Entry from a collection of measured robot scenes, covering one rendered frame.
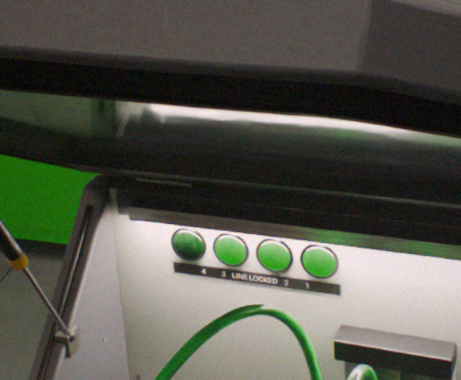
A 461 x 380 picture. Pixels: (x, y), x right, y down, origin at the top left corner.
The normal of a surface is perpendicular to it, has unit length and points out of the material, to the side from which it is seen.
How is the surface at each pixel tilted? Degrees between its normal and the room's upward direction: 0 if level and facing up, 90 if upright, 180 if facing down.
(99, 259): 90
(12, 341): 0
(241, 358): 90
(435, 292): 90
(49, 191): 90
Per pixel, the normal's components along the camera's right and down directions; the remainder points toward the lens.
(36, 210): -0.34, 0.43
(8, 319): -0.05, -0.90
